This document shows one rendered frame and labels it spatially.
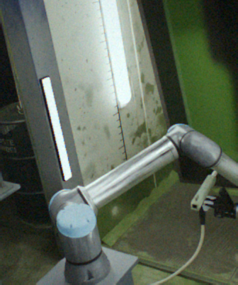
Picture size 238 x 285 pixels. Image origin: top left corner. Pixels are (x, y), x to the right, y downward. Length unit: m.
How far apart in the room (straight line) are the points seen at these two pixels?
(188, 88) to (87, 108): 0.65
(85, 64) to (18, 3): 0.60
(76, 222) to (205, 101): 1.39
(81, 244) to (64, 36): 1.31
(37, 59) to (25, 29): 0.17
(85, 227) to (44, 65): 1.08
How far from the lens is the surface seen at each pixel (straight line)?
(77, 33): 2.65
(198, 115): 2.83
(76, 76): 2.63
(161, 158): 1.89
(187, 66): 2.67
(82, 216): 1.69
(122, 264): 1.85
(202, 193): 2.39
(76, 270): 1.77
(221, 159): 1.89
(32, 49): 2.38
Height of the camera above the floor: 1.76
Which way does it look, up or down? 20 degrees down
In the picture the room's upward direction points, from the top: 10 degrees counter-clockwise
